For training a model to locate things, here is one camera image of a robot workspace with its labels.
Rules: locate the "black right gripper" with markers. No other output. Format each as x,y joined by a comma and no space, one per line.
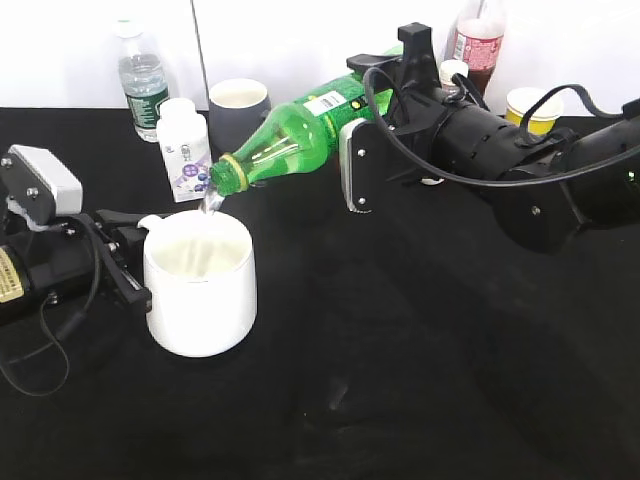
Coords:
458,140

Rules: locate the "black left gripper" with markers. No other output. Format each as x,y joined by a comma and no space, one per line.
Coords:
66,260

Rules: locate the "white mug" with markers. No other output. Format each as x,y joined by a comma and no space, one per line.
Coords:
200,270

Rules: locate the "green soda bottle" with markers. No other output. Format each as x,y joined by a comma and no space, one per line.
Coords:
295,137

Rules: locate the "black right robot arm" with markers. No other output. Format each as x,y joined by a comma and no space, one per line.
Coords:
544,189

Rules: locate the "red cola bottle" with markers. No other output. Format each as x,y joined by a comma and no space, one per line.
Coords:
478,34

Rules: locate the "grey ceramic cup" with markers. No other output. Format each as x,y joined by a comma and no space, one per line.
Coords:
237,108

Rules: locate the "white milk drink bottle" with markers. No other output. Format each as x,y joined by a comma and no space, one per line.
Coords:
182,134

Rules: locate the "clear water bottle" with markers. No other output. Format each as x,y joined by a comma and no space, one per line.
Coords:
142,77

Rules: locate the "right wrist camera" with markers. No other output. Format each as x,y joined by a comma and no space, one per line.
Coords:
364,153

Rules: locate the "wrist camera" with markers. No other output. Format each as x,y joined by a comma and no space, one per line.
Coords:
40,188
364,153

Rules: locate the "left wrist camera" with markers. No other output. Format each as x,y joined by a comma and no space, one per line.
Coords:
40,188

